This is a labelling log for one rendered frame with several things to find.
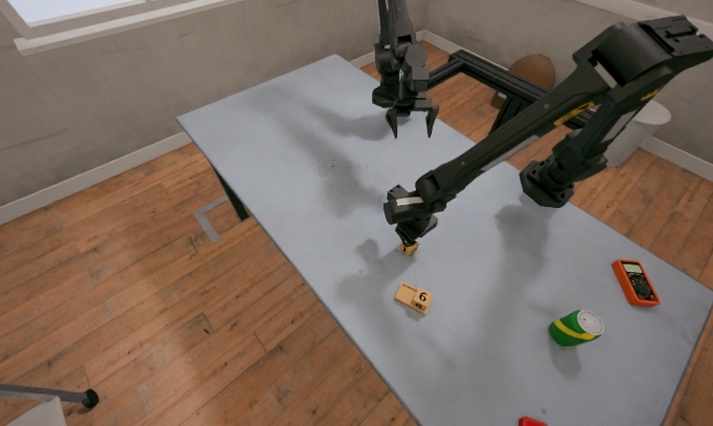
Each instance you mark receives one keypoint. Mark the red mint tin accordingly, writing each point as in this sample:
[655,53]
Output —
[526,421]

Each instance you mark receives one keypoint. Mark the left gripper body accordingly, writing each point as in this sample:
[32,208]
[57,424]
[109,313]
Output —
[418,229]

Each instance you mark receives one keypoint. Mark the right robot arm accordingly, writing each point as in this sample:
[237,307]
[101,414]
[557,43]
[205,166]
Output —
[399,28]

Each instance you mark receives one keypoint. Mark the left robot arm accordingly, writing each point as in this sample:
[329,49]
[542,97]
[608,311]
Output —
[641,57]

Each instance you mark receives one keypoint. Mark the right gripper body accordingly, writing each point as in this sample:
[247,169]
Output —
[403,107]

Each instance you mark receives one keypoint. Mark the orange number cube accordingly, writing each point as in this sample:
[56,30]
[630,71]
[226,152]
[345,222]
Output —
[421,299]
[409,250]

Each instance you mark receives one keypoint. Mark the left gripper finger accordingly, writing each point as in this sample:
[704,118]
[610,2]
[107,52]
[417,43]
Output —
[407,243]

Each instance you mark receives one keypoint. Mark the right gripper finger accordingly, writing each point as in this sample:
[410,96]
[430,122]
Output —
[431,115]
[394,118]

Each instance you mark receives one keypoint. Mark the green and yellow drink can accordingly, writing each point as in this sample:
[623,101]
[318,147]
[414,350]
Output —
[576,328]

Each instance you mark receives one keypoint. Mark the orange digital multimeter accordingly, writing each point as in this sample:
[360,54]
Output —
[634,282]

